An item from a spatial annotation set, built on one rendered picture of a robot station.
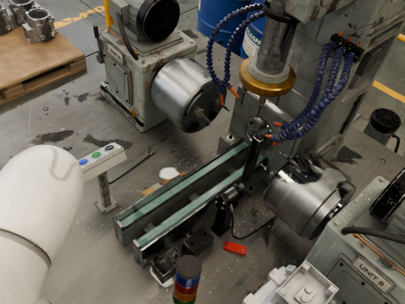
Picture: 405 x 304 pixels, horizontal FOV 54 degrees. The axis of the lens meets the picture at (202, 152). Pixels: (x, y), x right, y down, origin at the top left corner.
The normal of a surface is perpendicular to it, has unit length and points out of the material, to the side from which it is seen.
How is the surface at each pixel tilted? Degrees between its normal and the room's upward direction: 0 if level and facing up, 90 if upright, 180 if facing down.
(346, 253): 89
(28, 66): 0
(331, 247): 89
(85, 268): 0
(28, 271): 61
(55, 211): 56
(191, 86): 24
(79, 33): 0
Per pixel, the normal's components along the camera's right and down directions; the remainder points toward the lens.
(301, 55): -0.74, 0.46
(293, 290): 0.11, -0.65
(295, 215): -0.70, 0.29
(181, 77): -0.21, -0.41
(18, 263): 0.78, -0.21
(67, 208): 0.97, -0.07
